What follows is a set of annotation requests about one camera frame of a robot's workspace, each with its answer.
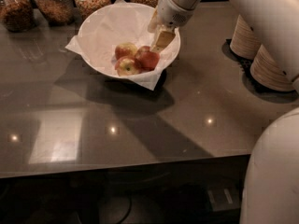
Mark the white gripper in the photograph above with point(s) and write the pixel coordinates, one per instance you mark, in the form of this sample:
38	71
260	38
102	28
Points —
172	12

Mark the red apple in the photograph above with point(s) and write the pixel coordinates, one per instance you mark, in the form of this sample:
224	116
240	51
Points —
125	49
147	58

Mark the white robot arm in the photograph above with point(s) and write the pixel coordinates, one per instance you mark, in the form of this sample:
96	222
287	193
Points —
271	189

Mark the front yellow-red apple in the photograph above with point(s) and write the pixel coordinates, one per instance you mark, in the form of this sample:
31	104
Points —
128	66

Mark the white bowl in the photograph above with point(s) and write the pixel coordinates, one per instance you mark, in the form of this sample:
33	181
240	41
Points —
93	38

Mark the white paper liner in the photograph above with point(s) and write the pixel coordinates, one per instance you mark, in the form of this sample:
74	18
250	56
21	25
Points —
118	22

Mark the back stack paper bowls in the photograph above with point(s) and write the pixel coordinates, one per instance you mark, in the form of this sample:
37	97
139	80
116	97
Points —
244	42

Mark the stack paper bowls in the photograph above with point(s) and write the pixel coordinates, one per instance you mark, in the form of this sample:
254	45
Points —
266	72
244	42

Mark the front stack paper bowls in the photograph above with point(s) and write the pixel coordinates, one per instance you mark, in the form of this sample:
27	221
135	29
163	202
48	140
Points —
266	72

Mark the black rubber mat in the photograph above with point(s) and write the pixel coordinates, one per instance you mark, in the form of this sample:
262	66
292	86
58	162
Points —
247	77

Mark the far left glass cereal jar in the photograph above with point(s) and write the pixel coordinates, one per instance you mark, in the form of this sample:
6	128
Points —
17	15

